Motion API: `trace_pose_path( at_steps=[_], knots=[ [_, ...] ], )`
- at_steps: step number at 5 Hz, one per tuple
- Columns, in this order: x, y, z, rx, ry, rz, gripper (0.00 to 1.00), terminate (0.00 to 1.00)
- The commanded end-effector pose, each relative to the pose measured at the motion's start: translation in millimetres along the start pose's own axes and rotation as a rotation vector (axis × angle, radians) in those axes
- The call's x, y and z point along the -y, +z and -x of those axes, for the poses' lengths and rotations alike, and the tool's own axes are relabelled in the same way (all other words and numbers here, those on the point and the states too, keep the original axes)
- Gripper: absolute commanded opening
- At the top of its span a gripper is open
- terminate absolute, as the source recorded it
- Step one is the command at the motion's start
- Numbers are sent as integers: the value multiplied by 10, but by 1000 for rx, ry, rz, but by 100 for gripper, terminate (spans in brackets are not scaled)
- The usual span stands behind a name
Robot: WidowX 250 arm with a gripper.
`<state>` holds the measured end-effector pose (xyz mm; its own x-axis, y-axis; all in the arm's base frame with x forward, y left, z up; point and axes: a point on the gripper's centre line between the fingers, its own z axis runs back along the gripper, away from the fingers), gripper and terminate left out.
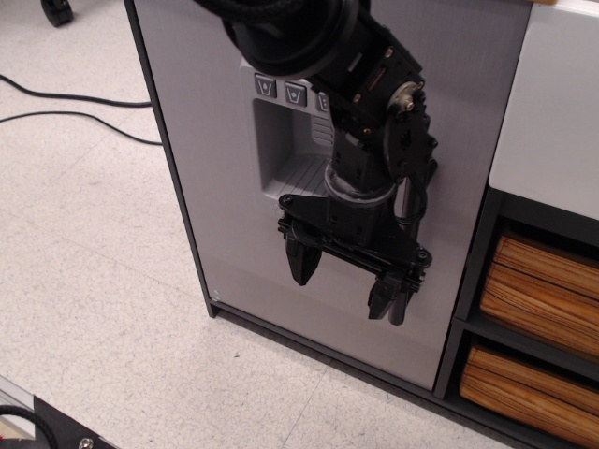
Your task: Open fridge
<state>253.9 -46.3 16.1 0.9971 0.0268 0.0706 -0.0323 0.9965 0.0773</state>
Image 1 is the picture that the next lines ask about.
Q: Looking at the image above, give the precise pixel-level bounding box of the black floor cable lower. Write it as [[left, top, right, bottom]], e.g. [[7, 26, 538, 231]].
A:
[[0, 110, 163, 146]]

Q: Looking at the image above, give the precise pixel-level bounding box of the dark grey shelf unit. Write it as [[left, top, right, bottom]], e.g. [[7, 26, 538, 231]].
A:
[[433, 189, 598, 448]]

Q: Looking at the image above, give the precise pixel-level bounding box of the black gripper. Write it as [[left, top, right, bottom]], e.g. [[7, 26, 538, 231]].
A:
[[279, 195, 432, 320]]

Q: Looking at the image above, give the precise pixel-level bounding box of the white cabinet door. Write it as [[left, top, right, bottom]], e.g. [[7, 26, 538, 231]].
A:
[[489, 1, 598, 219]]

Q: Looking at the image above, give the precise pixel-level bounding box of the black floor cable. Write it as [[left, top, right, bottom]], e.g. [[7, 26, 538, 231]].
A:
[[0, 74, 153, 109], [0, 110, 163, 146]]

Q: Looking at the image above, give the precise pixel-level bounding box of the dark grey fridge cabinet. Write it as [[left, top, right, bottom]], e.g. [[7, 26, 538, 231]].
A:
[[124, 0, 221, 318]]

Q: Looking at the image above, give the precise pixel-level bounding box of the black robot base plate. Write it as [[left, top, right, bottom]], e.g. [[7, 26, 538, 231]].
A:
[[0, 373, 118, 449]]

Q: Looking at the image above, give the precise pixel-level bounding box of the wooden striped bin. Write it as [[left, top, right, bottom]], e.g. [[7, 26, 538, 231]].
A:
[[480, 234, 598, 358], [460, 346, 598, 448]]

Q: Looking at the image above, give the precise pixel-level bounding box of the grey toy fridge door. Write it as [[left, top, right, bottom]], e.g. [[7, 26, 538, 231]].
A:
[[134, 1, 532, 391]]

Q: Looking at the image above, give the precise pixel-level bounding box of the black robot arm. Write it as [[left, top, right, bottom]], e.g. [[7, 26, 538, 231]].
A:
[[204, 1, 437, 326]]

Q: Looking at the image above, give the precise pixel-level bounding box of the lower wooden striped bin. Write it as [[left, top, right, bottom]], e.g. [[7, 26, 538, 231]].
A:
[[460, 346, 598, 448]]

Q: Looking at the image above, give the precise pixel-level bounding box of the black caster wheel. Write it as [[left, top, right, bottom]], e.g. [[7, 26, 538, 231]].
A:
[[40, 0, 74, 27]]

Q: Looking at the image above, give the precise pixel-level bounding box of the grey water dispenser panel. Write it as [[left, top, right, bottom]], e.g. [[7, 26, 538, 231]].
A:
[[240, 60, 335, 201]]

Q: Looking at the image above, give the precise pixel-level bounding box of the black floor cable upper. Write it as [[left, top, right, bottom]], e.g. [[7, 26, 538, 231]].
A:
[[0, 74, 153, 109]]

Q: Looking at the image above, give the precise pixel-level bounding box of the black bar door handle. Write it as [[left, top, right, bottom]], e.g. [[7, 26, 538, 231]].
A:
[[388, 158, 438, 326]]

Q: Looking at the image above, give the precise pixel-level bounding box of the upper wooden striped bin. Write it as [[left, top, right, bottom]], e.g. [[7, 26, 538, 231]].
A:
[[480, 234, 598, 358]]

